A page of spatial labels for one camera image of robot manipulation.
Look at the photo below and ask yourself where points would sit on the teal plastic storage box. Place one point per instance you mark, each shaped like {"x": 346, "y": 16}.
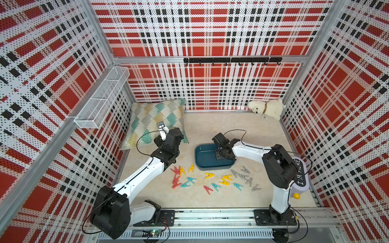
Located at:
{"x": 206, "y": 160}

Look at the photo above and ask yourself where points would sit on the yellow clothespin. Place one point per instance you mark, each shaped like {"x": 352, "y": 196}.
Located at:
{"x": 191, "y": 169}
{"x": 224, "y": 182}
{"x": 227, "y": 177}
{"x": 182, "y": 171}
{"x": 209, "y": 175}

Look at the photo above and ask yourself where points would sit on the yellow clothespin right lower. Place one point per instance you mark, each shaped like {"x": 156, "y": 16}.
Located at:
{"x": 224, "y": 182}

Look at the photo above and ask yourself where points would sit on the teal clothespin left upper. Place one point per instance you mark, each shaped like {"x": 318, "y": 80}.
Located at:
{"x": 191, "y": 180}

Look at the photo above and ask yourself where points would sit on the patterned teal yellow pillow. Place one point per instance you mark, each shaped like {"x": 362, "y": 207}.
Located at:
{"x": 144, "y": 119}

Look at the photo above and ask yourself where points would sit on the grey clothespin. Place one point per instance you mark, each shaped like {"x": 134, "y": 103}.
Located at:
{"x": 249, "y": 181}
{"x": 256, "y": 188}
{"x": 235, "y": 173}
{"x": 245, "y": 177}
{"x": 245, "y": 170}

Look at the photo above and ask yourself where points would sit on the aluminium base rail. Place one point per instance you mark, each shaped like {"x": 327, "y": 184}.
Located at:
{"x": 304, "y": 225}

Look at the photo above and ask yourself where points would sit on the red clothespin left lower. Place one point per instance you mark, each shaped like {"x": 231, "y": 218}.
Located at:
{"x": 177, "y": 184}

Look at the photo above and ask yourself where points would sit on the white wire mesh shelf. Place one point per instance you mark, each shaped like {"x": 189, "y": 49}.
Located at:
{"x": 96, "y": 109}

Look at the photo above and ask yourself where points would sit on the teal clothespin center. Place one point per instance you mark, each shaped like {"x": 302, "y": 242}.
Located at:
{"x": 216, "y": 187}

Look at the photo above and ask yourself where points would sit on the yellow clothespin right upper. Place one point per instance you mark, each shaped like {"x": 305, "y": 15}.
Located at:
{"x": 227, "y": 177}

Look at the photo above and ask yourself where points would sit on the white plush dog toy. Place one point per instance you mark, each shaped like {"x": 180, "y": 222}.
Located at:
{"x": 272, "y": 108}

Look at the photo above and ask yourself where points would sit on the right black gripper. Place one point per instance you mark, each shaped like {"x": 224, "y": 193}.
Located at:
{"x": 218, "y": 155}

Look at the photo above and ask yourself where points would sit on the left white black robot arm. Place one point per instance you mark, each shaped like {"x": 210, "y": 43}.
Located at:
{"x": 113, "y": 210}

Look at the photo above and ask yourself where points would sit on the teal clothespin left lower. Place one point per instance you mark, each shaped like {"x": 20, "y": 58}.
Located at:
{"x": 186, "y": 184}

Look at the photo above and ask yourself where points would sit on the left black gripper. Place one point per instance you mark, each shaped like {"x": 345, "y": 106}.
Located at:
{"x": 158, "y": 142}

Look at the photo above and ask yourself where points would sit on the green circuit board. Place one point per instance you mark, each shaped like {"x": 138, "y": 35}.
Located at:
{"x": 154, "y": 233}

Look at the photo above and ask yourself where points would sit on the yellow clothespin left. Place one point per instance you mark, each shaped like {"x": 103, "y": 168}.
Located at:
{"x": 182, "y": 171}

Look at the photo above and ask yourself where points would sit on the black wall hook rail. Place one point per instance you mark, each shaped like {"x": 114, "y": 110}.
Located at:
{"x": 238, "y": 60}

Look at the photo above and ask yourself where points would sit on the yellow clothespin center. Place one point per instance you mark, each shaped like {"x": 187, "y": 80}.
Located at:
{"x": 209, "y": 175}

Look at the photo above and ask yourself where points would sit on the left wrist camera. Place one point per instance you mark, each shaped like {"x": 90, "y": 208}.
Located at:
{"x": 163, "y": 130}

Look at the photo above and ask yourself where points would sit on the red clothespin left middle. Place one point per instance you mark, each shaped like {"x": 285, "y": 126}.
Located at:
{"x": 175, "y": 180}

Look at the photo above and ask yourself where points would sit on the teal clothespin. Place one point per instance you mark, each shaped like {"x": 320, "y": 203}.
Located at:
{"x": 238, "y": 186}
{"x": 216, "y": 187}
{"x": 186, "y": 184}
{"x": 191, "y": 180}

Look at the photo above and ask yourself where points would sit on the teal clothespin right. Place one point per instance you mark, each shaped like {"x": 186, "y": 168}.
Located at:
{"x": 238, "y": 186}

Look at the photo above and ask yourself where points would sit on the red clothespin center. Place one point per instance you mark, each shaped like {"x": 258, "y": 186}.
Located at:
{"x": 208, "y": 189}

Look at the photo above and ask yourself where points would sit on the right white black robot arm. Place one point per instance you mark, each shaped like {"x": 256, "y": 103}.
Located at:
{"x": 282, "y": 170}

